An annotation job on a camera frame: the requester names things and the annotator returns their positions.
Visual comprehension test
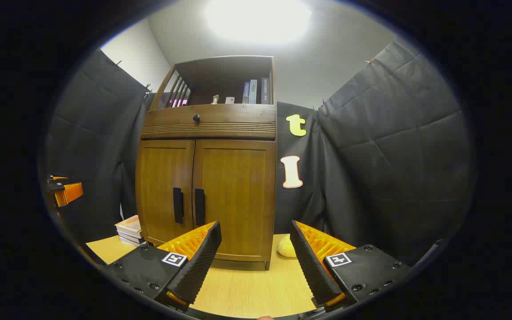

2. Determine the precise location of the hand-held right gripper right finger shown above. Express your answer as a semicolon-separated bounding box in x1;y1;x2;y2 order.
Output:
289;220;412;312

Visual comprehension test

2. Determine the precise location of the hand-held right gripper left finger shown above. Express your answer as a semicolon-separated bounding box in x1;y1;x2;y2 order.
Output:
105;221;222;312

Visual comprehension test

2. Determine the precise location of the black door handle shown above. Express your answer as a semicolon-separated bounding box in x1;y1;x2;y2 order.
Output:
194;188;206;226
173;187;184;224

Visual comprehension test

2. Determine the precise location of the wooden shoe cabinet door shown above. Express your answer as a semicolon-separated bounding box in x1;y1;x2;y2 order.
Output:
136;140;195;247
192;140;277;263

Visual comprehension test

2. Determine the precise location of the wooden double-door shoe cabinet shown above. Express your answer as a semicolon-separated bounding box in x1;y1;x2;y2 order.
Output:
135;55;278;271

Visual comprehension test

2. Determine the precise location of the wooden cabinet drawer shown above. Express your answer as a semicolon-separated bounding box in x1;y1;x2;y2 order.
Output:
140;104;277;140

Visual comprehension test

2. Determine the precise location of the pale yellow plush item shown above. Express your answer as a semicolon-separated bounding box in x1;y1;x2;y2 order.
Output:
277;235;297;258

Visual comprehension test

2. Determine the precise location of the black backdrop cloth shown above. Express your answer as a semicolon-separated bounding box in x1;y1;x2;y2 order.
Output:
45;38;476;267

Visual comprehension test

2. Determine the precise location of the large ceiling light panel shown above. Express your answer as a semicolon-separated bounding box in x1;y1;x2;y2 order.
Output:
205;0;312;45

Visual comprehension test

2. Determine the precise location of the grey woven strap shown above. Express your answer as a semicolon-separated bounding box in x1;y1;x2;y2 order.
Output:
416;239;444;267

